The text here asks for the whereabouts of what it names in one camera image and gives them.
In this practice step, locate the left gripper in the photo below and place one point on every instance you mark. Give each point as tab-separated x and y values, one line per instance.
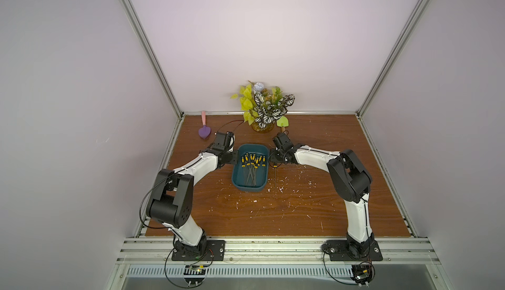
235	157

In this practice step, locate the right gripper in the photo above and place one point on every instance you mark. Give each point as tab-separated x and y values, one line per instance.
277	158

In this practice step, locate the teal plastic storage box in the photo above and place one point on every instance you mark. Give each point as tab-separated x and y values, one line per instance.
237	175

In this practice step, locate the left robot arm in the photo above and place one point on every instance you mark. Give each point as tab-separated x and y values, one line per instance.
170	201

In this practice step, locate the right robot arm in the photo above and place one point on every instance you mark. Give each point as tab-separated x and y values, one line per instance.
351	180

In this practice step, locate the potted artificial plant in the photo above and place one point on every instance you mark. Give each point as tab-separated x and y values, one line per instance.
262	105

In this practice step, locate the left controller board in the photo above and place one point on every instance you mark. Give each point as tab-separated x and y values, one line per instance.
194	275

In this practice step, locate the controller board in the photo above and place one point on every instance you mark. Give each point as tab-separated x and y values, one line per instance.
363	274
194	275

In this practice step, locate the right controller board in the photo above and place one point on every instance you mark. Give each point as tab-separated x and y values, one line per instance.
363	274

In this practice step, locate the green trowel wooden handle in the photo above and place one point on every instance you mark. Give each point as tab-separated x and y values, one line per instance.
283	123

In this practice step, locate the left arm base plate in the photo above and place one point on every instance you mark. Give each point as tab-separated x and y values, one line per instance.
206	250

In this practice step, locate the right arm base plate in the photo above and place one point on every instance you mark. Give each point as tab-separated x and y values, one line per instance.
344	251

